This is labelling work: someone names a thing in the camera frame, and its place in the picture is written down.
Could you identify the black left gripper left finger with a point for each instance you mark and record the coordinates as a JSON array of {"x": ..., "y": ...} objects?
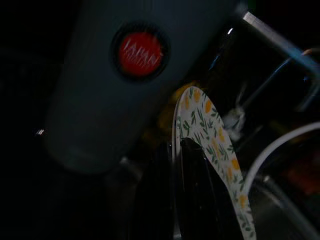
[{"x": 153, "y": 195}]

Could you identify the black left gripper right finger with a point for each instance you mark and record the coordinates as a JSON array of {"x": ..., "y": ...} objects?
[{"x": 202, "y": 195}]

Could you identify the white plate with lemon print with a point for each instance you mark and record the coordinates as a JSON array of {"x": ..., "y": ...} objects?
[{"x": 200, "y": 120}]

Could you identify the yellow kitchen item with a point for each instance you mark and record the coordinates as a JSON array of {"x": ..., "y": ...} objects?
[{"x": 170, "y": 117}]

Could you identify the clear glass bowl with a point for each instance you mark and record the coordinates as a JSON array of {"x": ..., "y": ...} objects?
[{"x": 275, "y": 143}]

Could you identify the grey bottle with red badge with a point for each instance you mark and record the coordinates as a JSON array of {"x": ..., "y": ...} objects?
[{"x": 100, "y": 105}]

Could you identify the metal dish rack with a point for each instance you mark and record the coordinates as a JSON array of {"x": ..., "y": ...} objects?
[{"x": 262, "y": 24}]

